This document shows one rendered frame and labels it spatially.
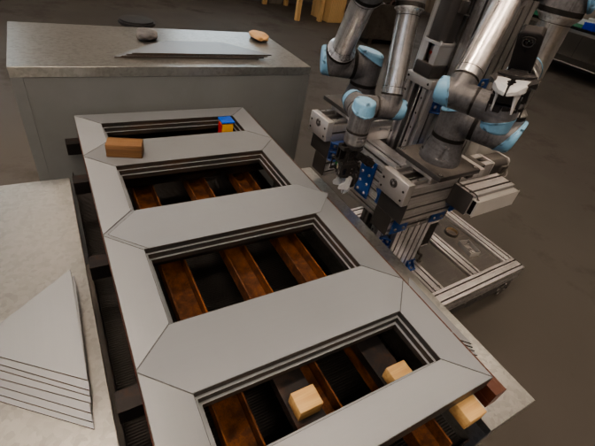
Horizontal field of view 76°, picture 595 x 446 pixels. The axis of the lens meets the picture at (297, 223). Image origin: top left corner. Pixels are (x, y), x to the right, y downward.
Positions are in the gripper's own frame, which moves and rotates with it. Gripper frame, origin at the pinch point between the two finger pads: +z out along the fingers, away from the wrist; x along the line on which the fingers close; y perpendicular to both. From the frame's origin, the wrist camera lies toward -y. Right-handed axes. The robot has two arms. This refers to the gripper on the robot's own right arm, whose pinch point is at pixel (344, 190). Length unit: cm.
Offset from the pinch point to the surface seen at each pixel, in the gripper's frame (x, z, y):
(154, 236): 4, 1, 70
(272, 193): -6.3, 0.6, 27.6
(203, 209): -4, 1, 53
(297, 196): -1.8, 0.5, 19.8
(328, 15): -667, 74, -434
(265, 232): 9.3, 3.6, 37.2
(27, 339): 22, 8, 103
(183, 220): 0, 1, 61
